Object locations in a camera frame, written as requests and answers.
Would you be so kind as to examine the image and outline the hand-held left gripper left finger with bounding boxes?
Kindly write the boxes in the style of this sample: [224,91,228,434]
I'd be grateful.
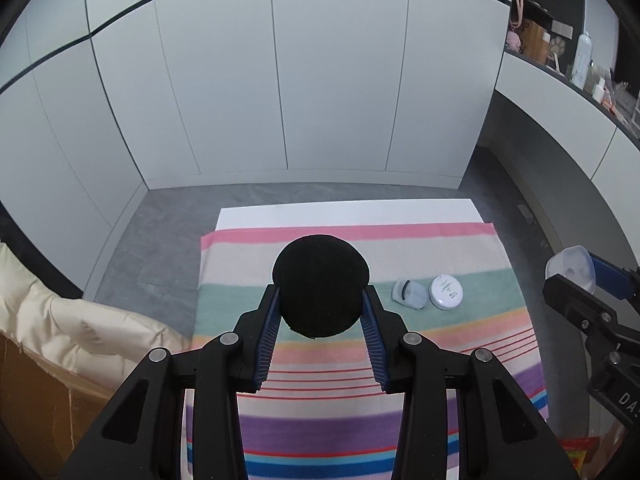
[60,284,282,480]

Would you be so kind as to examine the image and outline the pastel striped blanket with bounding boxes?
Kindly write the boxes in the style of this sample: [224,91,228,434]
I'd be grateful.
[185,222,551,480]

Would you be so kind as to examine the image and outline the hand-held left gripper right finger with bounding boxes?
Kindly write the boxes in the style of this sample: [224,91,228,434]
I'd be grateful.
[361,284,576,480]

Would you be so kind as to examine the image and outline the clear plastic organizer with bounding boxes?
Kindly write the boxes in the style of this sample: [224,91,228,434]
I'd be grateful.
[605,80,640,131]

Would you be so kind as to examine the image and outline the small clear case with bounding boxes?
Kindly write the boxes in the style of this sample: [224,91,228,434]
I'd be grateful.
[391,277,428,311]

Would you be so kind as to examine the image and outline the large cardboard box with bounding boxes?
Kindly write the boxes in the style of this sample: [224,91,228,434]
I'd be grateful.
[0,332,113,480]

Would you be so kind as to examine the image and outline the white table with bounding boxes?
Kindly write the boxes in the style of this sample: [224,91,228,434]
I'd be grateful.
[185,199,486,480]

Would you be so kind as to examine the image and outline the pink bag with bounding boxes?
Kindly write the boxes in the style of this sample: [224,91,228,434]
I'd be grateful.
[507,0,534,56]

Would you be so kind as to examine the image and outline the white round compact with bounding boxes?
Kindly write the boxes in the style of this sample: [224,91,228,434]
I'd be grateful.
[428,274,463,311]

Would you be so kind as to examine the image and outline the clear plastic container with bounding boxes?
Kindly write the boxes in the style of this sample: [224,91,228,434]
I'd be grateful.
[546,245,597,294]

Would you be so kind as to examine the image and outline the cream padded chair cushion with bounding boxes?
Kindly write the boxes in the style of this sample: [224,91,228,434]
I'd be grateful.
[0,241,193,401]

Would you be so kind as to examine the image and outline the white low cabinet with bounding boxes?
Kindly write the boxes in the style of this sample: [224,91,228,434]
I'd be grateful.
[480,50,640,281]

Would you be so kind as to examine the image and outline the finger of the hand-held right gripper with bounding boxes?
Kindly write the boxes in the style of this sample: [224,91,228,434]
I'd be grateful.
[542,271,622,342]
[586,251,640,304]

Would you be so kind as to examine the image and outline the brown box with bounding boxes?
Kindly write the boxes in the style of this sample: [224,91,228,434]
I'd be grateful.
[522,20,549,64]

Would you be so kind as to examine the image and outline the red snack packet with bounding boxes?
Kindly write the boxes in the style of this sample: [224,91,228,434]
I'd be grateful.
[560,436,601,480]

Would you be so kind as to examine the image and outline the white spray bottle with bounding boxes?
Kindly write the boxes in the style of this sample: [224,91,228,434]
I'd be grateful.
[571,31,594,90]

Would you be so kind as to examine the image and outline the white wardrobe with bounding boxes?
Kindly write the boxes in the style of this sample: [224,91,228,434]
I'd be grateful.
[0,0,516,301]

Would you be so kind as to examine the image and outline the black round powder puff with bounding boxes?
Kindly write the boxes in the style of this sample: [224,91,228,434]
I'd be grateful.
[272,235,371,340]

